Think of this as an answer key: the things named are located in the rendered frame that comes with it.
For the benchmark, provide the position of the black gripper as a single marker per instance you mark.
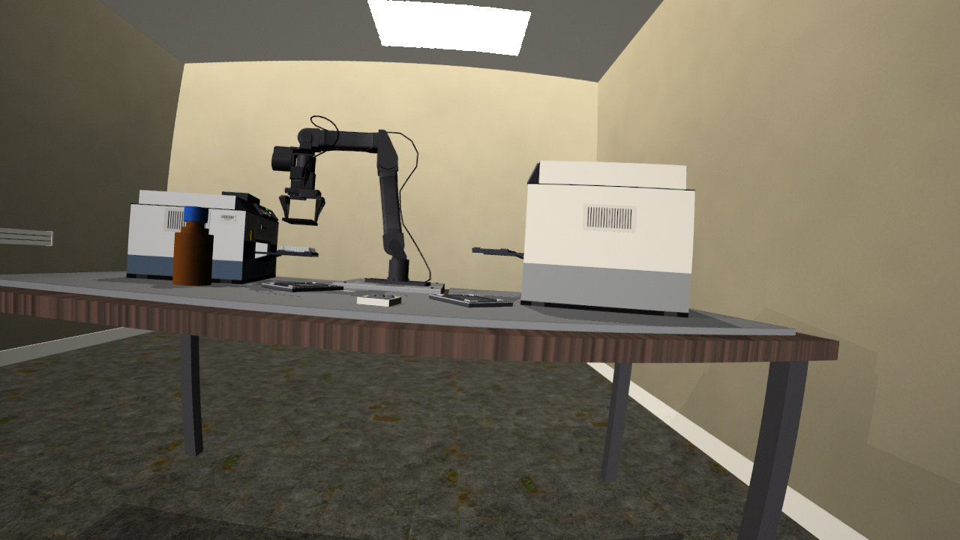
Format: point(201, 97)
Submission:
point(301, 194)

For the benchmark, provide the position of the brown bottle with blue cap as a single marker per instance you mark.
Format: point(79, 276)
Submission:
point(193, 250)

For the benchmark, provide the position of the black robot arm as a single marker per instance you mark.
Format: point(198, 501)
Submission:
point(316, 140)

